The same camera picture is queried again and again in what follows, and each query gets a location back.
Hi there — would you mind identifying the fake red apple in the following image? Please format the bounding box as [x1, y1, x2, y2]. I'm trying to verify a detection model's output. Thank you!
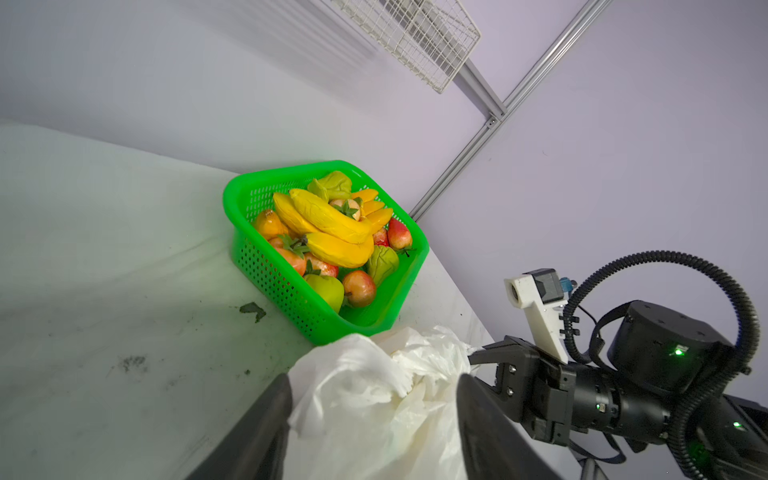
[342, 270, 376, 308]

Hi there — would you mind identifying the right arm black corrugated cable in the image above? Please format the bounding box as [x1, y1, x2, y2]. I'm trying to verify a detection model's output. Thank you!
[561, 250, 762, 480]

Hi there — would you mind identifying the fake yellow banana bunch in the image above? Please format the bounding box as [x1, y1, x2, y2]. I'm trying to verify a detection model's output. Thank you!
[272, 189, 394, 269]

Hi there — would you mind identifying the white plastic bag lemon print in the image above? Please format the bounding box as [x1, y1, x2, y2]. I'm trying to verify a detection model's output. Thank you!
[284, 327, 474, 479]

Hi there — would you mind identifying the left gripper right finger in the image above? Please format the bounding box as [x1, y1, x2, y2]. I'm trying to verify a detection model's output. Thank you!
[456, 374, 558, 480]

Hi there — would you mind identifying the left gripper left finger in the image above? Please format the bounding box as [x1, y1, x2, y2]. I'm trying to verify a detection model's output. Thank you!
[188, 373, 293, 480]

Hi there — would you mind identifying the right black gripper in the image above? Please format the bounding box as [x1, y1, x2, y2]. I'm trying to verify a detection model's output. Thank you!
[468, 300, 734, 445]

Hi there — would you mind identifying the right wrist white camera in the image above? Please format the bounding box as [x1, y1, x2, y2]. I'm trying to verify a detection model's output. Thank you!
[504, 268, 570, 364]

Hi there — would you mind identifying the fake green starfruit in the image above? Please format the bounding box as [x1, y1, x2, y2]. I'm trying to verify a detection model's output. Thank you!
[307, 171, 352, 203]

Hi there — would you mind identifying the white wire wall basket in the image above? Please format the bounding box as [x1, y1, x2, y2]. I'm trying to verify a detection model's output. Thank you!
[333, 0, 482, 93]

